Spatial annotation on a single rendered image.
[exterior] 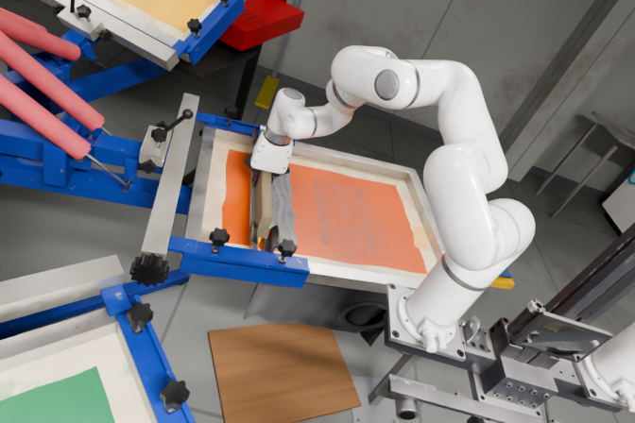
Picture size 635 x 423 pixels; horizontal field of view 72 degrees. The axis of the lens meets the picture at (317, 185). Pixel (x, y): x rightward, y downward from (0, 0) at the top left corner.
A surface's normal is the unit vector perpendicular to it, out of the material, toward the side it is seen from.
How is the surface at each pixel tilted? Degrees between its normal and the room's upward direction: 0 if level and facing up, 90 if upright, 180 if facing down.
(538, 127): 90
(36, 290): 0
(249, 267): 90
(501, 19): 90
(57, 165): 90
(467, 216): 79
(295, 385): 0
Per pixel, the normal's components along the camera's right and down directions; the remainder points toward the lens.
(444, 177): -0.73, 0.11
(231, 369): 0.33, -0.75
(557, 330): -0.08, 0.59
